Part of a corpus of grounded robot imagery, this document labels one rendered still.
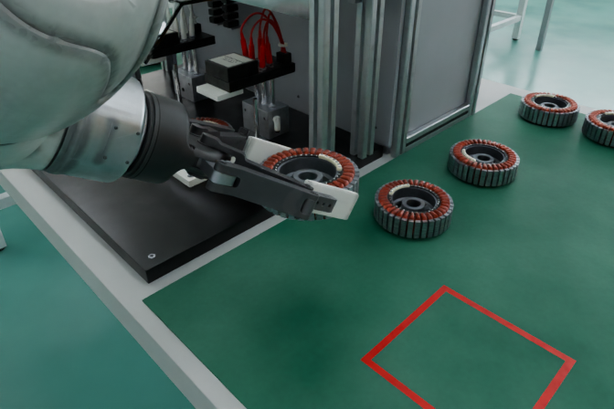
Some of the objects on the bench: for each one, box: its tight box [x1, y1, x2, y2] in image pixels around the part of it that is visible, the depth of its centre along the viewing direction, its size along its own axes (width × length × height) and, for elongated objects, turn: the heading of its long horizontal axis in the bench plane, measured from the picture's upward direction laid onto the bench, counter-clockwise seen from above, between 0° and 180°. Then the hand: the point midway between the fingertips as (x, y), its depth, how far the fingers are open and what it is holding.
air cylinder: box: [242, 94, 289, 140], centre depth 94 cm, size 5×8×6 cm
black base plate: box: [31, 64, 384, 284], centre depth 96 cm, size 47×64×2 cm
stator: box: [374, 179, 454, 238], centre depth 74 cm, size 11×11×4 cm
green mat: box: [143, 93, 614, 409], centre depth 70 cm, size 94×61×1 cm, turn 135°
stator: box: [448, 139, 520, 186], centre depth 85 cm, size 11×11×4 cm
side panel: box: [383, 0, 506, 158], centre depth 91 cm, size 28×3×32 cm, turn 135°
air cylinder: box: [172, 66, 208, 102], centre depth 109 cm, size 5×8×6 cm
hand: (307, 179), depth 55 cm, fingers closed on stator, 11 cm apart
